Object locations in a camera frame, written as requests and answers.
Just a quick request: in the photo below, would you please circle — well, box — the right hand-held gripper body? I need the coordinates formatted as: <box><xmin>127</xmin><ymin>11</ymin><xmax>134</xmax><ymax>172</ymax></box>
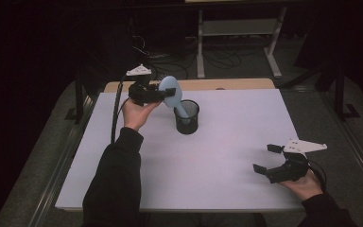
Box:
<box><xmin>265</xmin><ymin>138</ymin><xmax>328</xmax><ymax>184</ymax></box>

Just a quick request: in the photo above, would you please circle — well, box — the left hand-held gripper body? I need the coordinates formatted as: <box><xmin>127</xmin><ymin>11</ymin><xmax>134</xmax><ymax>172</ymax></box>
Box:
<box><xmin>125</xmin><ymin>63</ymin><xmax>166</xmax><ymax>107</ymax></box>

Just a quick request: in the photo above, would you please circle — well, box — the light blue hairbrush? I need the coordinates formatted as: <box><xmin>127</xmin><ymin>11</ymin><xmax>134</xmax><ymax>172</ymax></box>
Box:
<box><xmin>158</xmin><ymin>75</ymin><xmax>191</xmax><ymax>125</ymax></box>

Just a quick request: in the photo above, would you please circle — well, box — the black mesh pen cup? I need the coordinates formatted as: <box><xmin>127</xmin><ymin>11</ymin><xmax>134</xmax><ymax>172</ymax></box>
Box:
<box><xmin>173</xmin><ymin>98</ymin><xmax>200</xmax><ymax>135</ymax></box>

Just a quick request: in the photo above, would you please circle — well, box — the person's left hand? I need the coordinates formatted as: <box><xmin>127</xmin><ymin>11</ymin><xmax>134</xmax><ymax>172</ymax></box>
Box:
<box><xmin>121</xmin><ymin>98</ymin><xmax>164</xmax><ymax>132</ymax></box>

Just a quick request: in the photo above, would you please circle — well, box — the person's right hand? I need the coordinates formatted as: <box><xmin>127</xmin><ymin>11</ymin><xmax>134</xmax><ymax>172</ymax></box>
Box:
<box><xmin>278</xmin><ymin>169</ymin><xmax>324</xmax><ymax>202</ymax></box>

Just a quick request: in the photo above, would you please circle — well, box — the white table cover sheet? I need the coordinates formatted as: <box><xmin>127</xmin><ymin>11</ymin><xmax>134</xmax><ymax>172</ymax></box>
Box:
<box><xmin>54</xmin><ymin>88</ymin><xmax>304</xmax><ymax>212</ymax></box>

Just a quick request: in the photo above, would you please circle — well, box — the black metal stand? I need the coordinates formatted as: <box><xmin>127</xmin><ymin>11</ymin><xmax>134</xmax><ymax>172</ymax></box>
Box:
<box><xmin>332</xmin><ymin>61</ymin><xmax>361</xmax><ymax>122</ymax></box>
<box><xmin>63</xmin><ymin>70</ymin><xmax>87</xmax><ymax>121</ymax></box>

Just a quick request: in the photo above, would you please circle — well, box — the tangle of floor cables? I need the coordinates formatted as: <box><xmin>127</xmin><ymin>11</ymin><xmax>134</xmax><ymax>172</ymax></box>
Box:
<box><xmin>128</xmin><ymin>17</ymin><xmax>244</xmax><ymax>81</ymax></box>

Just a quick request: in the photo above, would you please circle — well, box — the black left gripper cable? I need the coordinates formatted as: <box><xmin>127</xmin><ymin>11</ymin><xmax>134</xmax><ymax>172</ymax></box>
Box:
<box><xmin>110</xmin><ymin>75</ymin><xmax>131</xmax><ymax>145</ymax></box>

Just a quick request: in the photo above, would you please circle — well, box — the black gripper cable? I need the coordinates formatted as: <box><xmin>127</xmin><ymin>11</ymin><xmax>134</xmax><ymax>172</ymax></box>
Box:
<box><xmin>110</xmin><ymin>75</ymin><xmax>131</xmax><ymax>145</ymax></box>
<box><xmin>306</xmin><ymin>160</ymin><xmax>328</xmax><ymax>194</ymax></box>

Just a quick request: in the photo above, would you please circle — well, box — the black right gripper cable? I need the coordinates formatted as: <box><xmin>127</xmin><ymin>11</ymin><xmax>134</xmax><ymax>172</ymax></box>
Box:
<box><xmin>306</xmin><ymin>160</ymin><xmax>328</xmax><ymax>194</ymax></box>

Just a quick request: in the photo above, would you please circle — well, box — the white metal desk frame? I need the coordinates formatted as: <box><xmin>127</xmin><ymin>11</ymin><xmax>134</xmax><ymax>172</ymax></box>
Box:
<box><xmin>196</xmin><ymin>5</ymin><xmax>288</xmax><ymax>79</ymax></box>

